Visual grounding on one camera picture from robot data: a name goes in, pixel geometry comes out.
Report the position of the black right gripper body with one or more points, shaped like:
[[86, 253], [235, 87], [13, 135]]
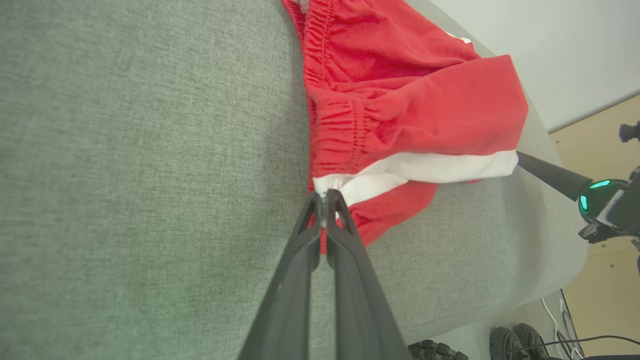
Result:
[[615, 210]]

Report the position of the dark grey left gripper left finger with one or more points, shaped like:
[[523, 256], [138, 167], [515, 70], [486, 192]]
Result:
[[290, 310]]

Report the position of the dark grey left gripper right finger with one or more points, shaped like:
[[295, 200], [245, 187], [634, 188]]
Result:
[[360, 310]]

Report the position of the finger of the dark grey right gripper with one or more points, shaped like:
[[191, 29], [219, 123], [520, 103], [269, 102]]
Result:
[[550, 175]]

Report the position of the red and white shorts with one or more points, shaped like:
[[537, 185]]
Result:
[[410, 100]]

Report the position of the black ribbed wheel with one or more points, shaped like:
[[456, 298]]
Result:
[[435, 351]]

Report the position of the black rubber wheel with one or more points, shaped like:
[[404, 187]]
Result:
[[532, 342], [504, 345]]

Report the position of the grey fabric sofa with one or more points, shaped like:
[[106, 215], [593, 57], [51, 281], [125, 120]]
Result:
[[125, 175]]

